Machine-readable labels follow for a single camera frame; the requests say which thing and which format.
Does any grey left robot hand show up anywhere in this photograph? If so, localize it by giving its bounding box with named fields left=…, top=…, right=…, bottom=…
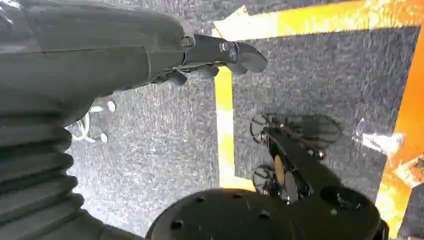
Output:
left=0, top=0, right=269, bottom=127

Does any ribbed grey left arm sleeve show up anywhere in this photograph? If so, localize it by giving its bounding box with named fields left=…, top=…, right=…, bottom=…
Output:
left=0, top=112, right=144, bottom=240

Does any black caster wheel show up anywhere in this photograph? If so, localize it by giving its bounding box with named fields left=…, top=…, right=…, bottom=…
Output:
left=249, top=113, right=343, bottom=151
left=251, top=164, right=313, bottom=204

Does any black robot foot base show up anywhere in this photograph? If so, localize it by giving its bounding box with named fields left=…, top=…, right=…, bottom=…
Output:
left=144, top=125, right=390, bottom=240

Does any white tape scrap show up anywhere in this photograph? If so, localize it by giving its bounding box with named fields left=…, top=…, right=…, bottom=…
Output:
left=393, top=154, right=424, bottom=188
left=352, top=117, right=406, bottom=157

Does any white cable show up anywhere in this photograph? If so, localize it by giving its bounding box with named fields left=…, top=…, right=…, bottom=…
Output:
left=65, top=100, right=117, bottom=144

